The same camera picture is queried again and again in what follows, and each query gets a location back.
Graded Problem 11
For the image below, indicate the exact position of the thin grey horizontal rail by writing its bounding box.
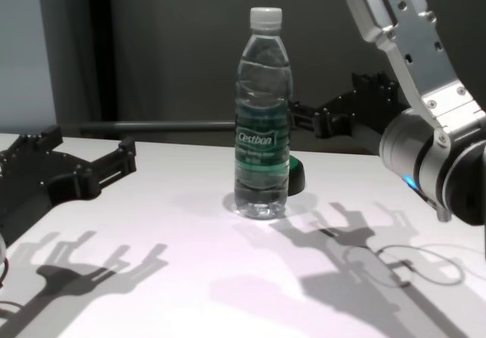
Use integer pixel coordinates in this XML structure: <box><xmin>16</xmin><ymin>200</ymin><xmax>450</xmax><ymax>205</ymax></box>
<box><xmin>79</xmin><ymin>120</ymin><xmax>380</xmax><ymax>134</ymax></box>

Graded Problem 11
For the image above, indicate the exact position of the thin black left wrist cable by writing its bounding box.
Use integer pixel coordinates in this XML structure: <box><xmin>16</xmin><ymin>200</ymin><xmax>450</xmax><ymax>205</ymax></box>
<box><xmin>0</xmin><ymin>256</ymin><xmax>22</xmax><ymax>314</ymax></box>

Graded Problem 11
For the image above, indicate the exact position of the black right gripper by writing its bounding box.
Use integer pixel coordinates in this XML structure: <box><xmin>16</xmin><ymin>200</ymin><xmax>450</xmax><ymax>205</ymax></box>
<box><xmin>287</xmin><ymin>71</ymin><xmax>411</xmax><ymax>156</ymax></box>

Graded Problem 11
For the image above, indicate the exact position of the grey vertical frame post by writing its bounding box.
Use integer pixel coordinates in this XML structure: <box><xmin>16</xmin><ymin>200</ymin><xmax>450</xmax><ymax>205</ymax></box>
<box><xmin>87</xmin><ymin>0</ymin><xmax>123</xmax><ymax>141</ymax></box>

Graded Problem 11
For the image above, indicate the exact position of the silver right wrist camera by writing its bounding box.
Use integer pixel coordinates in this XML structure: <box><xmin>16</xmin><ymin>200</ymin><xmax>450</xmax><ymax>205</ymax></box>
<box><xmin>345</xmin><ymin>0</ymin><xmax>486</xmax><ymax>222</ymax></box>

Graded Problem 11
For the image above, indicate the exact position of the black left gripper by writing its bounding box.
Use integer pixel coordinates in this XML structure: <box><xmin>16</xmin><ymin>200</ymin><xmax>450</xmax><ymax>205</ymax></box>
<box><xmin>0</xmin><ymin>125</ymin><xmax>137</xmax><ymax>248</ymax></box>

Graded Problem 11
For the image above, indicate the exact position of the green black push button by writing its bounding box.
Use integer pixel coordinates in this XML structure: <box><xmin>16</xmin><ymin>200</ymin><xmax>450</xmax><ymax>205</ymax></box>
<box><xmin>287</xmin><ymin>155</ymin><xmax>306</xmax><ymax>197</ymax></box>

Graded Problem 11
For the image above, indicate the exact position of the clear water bottle green label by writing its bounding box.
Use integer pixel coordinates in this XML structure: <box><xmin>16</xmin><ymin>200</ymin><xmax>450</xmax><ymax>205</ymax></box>
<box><xmin>232</xmin><ymin>6</ymin><xmax>295</xmax><ymax>220</ymax></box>

